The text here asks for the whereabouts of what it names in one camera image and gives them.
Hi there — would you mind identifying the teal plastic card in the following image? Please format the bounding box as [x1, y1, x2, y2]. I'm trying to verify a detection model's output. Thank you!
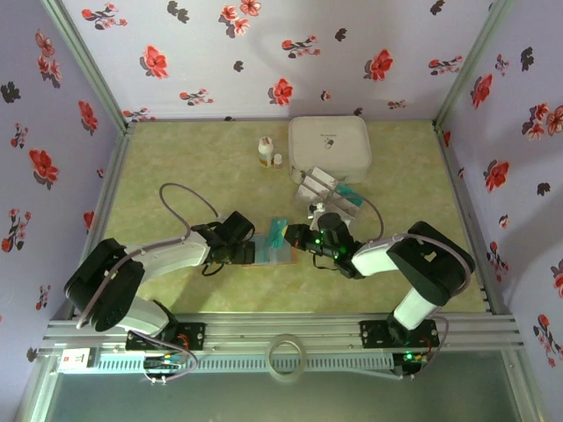
[267, 217, 290, 250]
[334, 183, 366, 208]

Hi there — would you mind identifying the white flower-print card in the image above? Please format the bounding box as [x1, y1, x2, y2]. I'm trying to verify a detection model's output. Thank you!
[325, 193, 357, 221]
[310, 166, 339, 191]
[302, 175, 331, 199]
[293, 182, 325, 211]

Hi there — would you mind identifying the stack of small packets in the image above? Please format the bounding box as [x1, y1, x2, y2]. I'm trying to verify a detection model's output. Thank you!
[292, 165, 369, 232]

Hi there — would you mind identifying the white bottle orange label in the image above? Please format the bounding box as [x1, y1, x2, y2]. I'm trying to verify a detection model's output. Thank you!
[257, 135, 274, 169]

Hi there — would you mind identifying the white fabric zip case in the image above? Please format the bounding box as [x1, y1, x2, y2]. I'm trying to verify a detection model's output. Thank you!
[288, 115, 373, 185]

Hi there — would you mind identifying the white power adapter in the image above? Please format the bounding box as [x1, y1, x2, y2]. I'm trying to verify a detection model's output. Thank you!
[58, 347, 99, 375]

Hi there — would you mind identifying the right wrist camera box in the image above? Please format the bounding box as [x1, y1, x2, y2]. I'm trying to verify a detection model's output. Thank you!
[306, 202, 329, 230]

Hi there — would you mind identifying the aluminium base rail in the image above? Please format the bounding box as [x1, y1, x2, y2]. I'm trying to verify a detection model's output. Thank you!
[43, 312, 525, 353]

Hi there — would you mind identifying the clear tape ring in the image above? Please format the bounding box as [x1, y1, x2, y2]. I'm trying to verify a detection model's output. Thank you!
[267, 333, 307, 382]

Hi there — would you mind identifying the grey slotted cable duct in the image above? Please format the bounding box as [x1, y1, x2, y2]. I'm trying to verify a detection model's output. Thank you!
[94, 353, 395, 375]

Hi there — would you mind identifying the aluminium side rail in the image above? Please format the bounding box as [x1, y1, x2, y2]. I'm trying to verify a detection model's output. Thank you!
[433, 122, 518, 316]
[47, 122, 137, 324]

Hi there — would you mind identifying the aluminium corner post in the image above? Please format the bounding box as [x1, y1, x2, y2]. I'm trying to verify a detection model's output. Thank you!
[39, 0, 133, 133]
[434, 0, 516, 131]

